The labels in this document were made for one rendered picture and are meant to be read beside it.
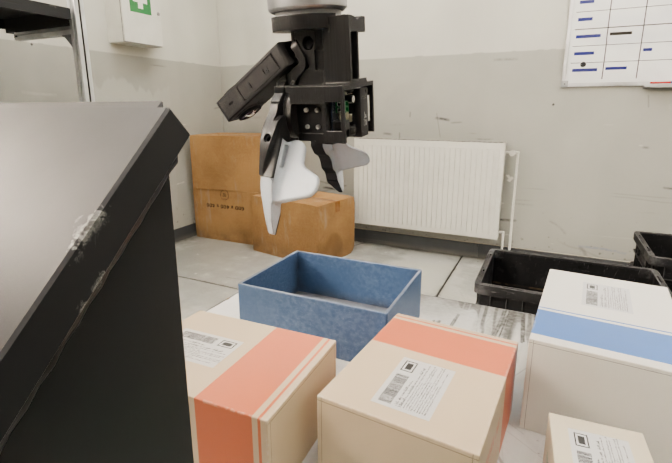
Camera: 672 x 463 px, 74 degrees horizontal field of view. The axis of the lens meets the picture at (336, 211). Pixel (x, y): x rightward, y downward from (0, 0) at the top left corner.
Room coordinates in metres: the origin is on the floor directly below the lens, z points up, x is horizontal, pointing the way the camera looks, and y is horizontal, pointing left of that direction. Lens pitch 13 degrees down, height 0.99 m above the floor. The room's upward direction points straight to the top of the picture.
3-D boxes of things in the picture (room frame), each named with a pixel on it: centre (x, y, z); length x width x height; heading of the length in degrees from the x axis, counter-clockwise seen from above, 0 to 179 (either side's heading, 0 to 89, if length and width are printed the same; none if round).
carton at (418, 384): (0.33, -0.08, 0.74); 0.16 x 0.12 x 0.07; 150
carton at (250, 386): (0.35, 0.10, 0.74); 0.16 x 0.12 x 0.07; 66
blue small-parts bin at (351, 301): (0.55, 0.00, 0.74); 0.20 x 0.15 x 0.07; 65
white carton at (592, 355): (0.41, -0.27, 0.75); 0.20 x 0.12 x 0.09; 150
